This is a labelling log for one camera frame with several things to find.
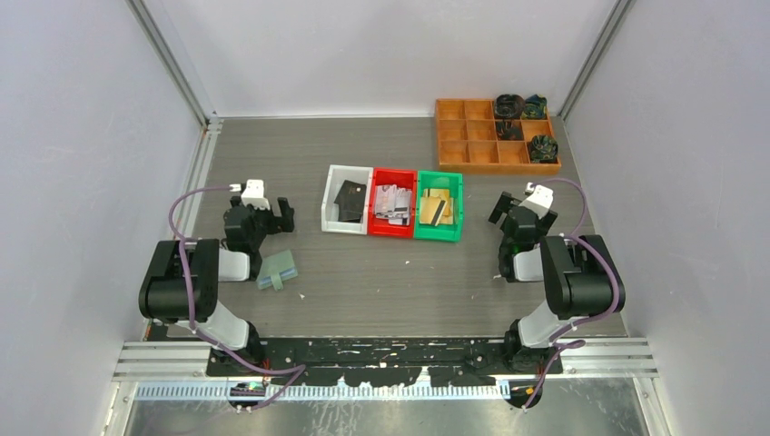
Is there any black VIP cards stack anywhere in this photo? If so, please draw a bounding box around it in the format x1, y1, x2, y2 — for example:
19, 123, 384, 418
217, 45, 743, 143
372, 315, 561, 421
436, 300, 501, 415
334, 180, 368, 223

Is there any green card holder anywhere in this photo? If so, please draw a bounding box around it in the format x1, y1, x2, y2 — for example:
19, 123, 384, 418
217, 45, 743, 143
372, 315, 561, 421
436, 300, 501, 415
256, 250, 299, 291

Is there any red plastic bin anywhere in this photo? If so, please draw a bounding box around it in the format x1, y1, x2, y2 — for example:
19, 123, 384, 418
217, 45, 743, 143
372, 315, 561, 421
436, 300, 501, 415
367, 167, 418, 239

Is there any gold cards stack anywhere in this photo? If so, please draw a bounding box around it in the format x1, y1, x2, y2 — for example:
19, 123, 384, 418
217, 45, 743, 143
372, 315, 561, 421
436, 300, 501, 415
419, 188, 455, 227

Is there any silver cards stack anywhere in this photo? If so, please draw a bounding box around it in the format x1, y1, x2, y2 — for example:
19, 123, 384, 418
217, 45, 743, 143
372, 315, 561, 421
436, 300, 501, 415
372, 184, 412, 226

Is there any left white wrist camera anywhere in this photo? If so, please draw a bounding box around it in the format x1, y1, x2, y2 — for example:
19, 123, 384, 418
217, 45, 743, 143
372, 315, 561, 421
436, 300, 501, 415
229, 179, 271, 210

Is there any green rolled cloth bottom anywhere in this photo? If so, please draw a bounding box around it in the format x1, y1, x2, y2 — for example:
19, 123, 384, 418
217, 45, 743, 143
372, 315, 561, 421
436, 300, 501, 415
528, 134, 558, 164

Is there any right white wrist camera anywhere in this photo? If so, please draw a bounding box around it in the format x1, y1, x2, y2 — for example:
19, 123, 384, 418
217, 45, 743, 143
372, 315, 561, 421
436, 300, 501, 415
520, 183, 554, 219

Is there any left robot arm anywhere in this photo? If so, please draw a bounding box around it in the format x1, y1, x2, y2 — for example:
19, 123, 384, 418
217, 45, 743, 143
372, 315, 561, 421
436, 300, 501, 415
138, 196, 295, 375

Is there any green plastic bin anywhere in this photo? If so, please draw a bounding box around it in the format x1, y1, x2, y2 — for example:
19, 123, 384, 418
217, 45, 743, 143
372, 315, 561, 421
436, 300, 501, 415
413, 170, 464, 243

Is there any white plastic bin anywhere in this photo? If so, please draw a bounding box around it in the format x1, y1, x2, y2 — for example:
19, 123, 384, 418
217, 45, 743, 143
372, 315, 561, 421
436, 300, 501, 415
321, 164, 373, 235

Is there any wooden compartment tray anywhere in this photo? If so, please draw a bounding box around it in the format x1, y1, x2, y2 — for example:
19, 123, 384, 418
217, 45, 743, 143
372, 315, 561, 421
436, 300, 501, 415
434, 98, 568, 175

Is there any green rolled cloth top-right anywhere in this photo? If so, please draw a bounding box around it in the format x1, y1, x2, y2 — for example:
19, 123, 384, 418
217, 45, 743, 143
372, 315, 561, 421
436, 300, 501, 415
520, 94, 548, 120

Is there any dark rolled cloth top-left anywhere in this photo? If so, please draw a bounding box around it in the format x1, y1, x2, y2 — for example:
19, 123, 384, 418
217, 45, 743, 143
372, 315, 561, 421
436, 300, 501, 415
493, 94, 526, 120

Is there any dark rolled cloth middle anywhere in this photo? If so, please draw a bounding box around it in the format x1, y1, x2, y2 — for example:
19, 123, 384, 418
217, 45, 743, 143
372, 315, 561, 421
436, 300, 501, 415
495, 119, 524, 141

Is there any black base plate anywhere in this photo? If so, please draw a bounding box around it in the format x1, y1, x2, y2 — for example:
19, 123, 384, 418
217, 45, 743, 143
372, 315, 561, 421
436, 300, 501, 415
206, 335, 562, 388

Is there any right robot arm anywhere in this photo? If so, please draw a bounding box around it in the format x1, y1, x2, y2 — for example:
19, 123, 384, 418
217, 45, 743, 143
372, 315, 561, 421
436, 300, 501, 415
489, 186, 626, 373

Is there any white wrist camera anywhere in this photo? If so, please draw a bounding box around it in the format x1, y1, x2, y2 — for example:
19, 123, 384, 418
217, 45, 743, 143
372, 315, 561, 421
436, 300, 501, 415
229, 179, 271, 210
520, 183, 554, 219

